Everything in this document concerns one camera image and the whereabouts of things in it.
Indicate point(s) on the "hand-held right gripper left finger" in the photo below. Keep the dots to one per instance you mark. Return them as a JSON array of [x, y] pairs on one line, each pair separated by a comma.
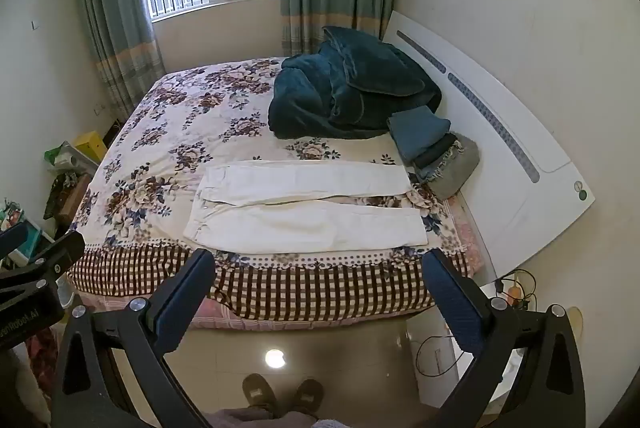
[[182, 303]]

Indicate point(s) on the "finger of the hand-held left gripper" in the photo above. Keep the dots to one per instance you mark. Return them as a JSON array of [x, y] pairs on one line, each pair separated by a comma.
[[55, 258], [12, 238]]

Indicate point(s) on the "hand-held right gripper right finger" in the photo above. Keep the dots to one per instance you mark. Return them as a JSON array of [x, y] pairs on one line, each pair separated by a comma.
[[457, 308]]

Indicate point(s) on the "white pants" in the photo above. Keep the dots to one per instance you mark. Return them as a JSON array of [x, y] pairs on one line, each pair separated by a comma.
[[300, 223]]

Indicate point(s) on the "orange small object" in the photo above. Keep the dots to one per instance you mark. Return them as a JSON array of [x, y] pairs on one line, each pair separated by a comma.
[[515, 297]]

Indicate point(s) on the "white nightstand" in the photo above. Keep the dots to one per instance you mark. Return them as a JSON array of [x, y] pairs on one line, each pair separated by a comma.
[[430, 360]]

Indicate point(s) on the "dark brown box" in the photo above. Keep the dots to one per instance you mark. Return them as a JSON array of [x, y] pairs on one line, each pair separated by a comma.
[[67, 198]]

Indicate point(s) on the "green plastic bag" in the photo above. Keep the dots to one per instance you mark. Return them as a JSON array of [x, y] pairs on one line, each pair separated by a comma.
[[57, 154]]

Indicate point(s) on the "yellow box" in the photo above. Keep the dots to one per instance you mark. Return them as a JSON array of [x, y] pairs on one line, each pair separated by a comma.
[[91, 147]]

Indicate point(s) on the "olive slipper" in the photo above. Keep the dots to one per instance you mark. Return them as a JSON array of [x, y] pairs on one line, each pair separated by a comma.
[[259, 392]]

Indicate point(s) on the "white headboard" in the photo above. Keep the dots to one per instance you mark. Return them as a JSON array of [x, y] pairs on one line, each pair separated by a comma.
[[500, 188]]

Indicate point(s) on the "folded dark grey cloth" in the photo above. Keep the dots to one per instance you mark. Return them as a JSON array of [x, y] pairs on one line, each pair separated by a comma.
[[436, 153]]

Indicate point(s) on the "floral patterned bedsheet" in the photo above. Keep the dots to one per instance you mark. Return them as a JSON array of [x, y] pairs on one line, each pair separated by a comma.
[[165, 143]]

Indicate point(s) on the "folded teal cloth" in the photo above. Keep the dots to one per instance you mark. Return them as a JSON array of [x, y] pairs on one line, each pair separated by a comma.
[[415, 133]]

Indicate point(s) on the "teal plush blanket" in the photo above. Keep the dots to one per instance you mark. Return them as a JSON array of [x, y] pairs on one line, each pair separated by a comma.
[[350, 93]]

